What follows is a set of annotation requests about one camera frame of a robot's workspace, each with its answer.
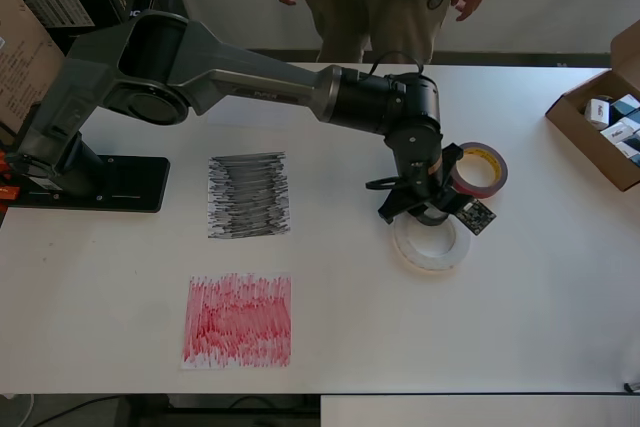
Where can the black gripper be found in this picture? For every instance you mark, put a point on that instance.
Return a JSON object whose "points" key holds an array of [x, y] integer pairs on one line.
{"points": [[451, 154]]}

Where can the red tape roll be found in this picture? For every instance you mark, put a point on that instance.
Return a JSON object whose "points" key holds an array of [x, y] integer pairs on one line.
{"points": [[482, 193]]}

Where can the white tape roll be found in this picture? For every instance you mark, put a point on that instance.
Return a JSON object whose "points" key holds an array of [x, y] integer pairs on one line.
{"points": [[432, 266]]}

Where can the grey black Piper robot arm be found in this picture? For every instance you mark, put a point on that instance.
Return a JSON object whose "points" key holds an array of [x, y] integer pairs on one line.
{"points": [[225, 77]]}

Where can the black scribbled paper sheet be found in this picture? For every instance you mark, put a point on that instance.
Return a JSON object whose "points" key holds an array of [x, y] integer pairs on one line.
{"points": [[250, 197]]}

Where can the small white printed carton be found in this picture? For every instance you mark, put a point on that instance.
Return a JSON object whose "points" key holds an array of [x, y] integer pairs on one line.
{"points": [[597, 113], [615, 133], [630, 149]]}

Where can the small dark teal carton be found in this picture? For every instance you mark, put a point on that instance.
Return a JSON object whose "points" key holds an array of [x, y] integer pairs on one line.
{"points": [[625, 104], [634, 122]]}

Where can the red scribbled paper sheet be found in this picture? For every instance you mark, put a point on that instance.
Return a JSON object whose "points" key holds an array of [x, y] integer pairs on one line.
{"points": [[240, 322]]}

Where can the open brown cardboard box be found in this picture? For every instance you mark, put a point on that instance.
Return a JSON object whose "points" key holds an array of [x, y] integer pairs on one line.
{"points": [[627, 52]]}

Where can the small dark clip device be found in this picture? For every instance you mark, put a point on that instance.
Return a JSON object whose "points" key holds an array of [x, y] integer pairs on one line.
{"points": [[633, 387]]}

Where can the black box white label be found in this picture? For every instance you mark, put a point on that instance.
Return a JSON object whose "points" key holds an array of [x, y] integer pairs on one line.
{"points": [[60, 9]]}

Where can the orange clamp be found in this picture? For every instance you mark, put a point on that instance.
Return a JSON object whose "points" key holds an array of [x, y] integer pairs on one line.
{"points": [[9, 193]]}

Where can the large cardboard box printed text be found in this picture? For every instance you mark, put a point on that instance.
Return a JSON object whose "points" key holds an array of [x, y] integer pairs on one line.
{"points": [[20, 47]]}

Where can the gripper-mounted camera circuit board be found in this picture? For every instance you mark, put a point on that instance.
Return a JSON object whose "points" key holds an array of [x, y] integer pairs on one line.
{"points": [[475, 217]]}

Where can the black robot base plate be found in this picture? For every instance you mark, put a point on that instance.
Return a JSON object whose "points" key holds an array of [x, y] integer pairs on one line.
{"points": [[135, 187]]}

